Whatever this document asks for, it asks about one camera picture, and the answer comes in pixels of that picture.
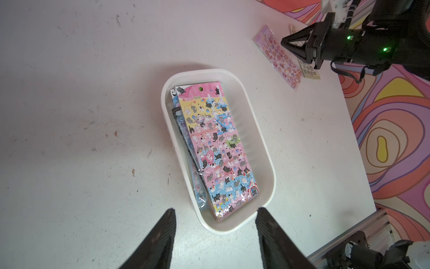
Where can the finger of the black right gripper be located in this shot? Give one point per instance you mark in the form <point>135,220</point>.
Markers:
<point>299,37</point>
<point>300,52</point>

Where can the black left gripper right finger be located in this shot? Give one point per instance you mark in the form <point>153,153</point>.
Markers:
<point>277,249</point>

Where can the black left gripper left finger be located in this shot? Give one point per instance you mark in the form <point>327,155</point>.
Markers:
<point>155,252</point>

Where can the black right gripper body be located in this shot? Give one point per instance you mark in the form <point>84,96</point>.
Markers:
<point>371,48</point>

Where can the green beige sticker sheet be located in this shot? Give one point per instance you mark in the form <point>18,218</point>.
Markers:
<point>307,69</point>

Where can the purple pink sticker sheet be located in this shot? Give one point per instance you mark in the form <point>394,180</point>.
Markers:
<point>278,57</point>

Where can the white plastic storage box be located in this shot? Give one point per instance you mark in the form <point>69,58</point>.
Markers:
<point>249,132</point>

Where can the pink cat sticker sheet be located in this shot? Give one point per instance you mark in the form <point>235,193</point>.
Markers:
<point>227,174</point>

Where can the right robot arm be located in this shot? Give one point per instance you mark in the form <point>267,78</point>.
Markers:
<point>394,33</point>

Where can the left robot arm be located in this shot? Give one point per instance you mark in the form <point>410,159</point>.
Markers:
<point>348,251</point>

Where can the dark bonbon drop sticker sheet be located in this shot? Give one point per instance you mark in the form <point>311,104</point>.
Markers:
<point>200,193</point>

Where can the green panda sticker sheet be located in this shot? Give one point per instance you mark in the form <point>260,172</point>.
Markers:
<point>175,93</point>

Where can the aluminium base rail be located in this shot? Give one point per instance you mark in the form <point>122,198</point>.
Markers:
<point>375,232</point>

